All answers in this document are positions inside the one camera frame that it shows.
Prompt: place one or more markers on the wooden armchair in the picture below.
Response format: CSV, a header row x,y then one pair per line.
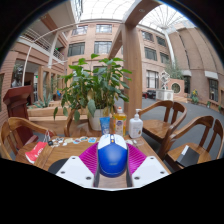
x,y
173,155
16,124
68,125
155,128

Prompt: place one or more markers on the green plant in white pot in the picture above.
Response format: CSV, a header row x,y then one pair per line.
x,y
96,83

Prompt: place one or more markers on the blue and white computer mouse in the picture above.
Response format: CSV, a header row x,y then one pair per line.
x,y
112,156

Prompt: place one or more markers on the yellow flowering plant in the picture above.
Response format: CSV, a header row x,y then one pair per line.
x,y
194,96

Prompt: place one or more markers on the black key fob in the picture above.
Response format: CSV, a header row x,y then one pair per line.
x,y
50,143

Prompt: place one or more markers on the yellow dish soap bottle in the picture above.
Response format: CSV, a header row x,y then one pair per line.
x,y
119,125

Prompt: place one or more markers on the black notebook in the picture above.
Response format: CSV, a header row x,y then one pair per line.
x,y
188,156

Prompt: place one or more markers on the dark parked car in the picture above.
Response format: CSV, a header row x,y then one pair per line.
x,y
150,94

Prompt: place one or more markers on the blue sticker card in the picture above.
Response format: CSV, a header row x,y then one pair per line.
x,y
92,140

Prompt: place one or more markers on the dark red wooden pedestal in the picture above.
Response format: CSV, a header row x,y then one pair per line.
x,y
18,100

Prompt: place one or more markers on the blue squeeze tube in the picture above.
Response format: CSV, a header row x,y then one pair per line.
x,y
105,126

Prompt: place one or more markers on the white pump bottle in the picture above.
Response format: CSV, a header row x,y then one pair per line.
x,y
135,128

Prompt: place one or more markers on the agave plant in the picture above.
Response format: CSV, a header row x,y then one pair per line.
x,y
43,101

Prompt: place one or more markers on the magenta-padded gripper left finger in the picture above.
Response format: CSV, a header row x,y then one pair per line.
x,y
75,170

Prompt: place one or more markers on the small white packet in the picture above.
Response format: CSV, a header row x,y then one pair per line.
x,y
130,142

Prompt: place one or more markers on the white outdoor sculpture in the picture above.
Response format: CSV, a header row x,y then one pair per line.
x,y
165,80

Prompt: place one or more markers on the grey bust statue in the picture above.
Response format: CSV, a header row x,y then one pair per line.
x,y
16,82

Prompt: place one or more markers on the red and white bag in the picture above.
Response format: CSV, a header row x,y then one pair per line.
x,y
35,152

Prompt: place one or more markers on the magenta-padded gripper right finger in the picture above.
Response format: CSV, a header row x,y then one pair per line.
x,y
150,170

